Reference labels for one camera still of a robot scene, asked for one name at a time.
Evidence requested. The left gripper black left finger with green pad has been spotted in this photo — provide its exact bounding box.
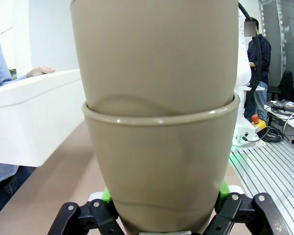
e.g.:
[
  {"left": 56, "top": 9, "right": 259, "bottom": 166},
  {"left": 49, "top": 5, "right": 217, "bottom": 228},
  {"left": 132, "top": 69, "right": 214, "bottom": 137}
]
[{"left": 48, "top": 187, "right": 124, "bottom": 235}]

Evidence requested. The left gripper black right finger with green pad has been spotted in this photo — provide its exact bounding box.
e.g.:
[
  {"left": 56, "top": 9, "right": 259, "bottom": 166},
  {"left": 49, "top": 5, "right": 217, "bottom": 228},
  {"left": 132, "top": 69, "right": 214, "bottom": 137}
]
[{"left": 204, "top": 180, "right": 289, "bottom": 235}]

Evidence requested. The tall brown plastic cup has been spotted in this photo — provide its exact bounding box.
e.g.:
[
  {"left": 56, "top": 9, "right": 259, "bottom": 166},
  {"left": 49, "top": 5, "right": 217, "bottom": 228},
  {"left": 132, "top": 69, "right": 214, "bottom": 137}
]
[
  {"left": 82, "top": 93, "right": 241, "bottom": 235},
  {"left": 70, "top": 0, "right": 240, "bottom": 118}
]

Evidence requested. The white plastic basket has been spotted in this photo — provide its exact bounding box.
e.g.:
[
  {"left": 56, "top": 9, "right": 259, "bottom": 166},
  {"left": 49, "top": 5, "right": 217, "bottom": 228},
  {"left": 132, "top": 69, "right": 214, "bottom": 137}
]
[{"left": 0, "top": 69, "right": 89, "bottom": 168}]

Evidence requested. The person's left forearm blue sleeve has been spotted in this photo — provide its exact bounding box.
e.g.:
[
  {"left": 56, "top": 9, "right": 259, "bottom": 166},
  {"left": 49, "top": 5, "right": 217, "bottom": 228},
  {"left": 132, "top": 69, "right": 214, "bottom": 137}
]
[{"left": 1, "top": 72, "right": 30, "bottom": 87}]

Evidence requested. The person's left hand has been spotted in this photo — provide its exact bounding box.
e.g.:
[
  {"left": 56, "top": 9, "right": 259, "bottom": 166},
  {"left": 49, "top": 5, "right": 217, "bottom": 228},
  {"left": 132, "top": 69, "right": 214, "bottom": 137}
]
[{"left": 26, "top": 66, "right": 56, "bottom": 78}]

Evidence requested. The red yellow emergency stop button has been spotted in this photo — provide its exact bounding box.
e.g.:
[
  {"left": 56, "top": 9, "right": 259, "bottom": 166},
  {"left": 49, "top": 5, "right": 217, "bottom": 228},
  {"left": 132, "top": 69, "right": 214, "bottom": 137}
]
[{"left": 250, "top": 113, "right": 268, "bottom": 135}]

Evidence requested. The black device on side table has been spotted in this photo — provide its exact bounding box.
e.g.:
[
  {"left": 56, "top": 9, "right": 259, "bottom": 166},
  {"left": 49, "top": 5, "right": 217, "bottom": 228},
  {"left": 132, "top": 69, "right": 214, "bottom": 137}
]
[{"left": 264, "top": 98, "right": 294, "bottom": 114}]

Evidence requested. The black chair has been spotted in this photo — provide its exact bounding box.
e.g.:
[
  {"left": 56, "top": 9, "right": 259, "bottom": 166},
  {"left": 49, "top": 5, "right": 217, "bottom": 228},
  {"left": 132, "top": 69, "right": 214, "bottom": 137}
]
[{"left": 277, "top": 70, "right": 294, "bottom": 101}]

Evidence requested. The person in dark shirt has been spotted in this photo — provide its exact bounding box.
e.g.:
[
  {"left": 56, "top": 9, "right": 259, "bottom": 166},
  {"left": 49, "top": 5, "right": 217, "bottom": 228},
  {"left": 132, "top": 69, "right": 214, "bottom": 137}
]
[{"left": 244, "top": 17, "right": 272, "bottom": 123}]

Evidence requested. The aluminium slotted base plate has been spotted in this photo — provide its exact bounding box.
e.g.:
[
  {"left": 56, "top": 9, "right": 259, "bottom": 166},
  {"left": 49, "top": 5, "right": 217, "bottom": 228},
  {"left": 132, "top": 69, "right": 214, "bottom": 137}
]
[{"left": 229, "top": 140, "right": 294, "bottom": 235}]

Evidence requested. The black cable bundle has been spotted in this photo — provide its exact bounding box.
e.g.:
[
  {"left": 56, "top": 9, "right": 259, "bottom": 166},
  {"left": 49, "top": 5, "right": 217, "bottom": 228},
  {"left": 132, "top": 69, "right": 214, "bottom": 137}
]
[{"left": 256, "top": 125, "right": 293, "bottom": 143}]

